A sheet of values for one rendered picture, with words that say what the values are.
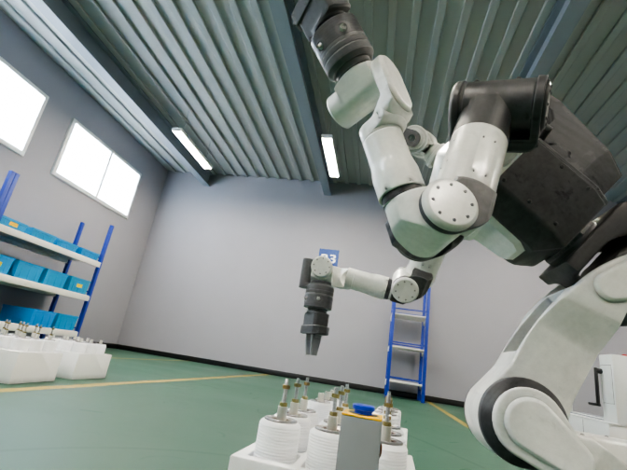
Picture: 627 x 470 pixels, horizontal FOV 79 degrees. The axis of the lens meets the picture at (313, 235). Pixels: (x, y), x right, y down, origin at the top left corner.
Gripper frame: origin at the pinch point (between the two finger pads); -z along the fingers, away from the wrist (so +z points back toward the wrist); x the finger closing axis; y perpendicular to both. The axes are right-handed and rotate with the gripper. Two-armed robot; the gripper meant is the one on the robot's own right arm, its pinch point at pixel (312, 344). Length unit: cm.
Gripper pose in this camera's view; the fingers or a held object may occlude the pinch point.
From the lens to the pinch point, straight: 119.3
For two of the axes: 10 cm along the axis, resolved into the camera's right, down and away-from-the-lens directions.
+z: 1.5, -9.4, 3.1
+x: -4.1, 2.3, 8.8
